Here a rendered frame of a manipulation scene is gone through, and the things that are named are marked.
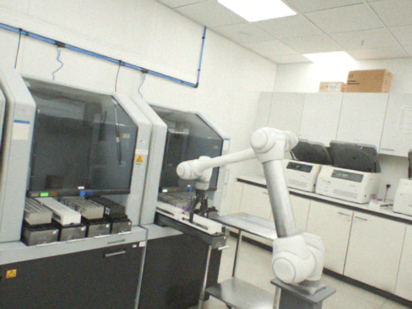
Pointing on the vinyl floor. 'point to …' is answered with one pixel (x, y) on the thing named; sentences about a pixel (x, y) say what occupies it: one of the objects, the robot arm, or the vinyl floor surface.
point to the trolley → (220, 289)
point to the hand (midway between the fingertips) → (196, 218)
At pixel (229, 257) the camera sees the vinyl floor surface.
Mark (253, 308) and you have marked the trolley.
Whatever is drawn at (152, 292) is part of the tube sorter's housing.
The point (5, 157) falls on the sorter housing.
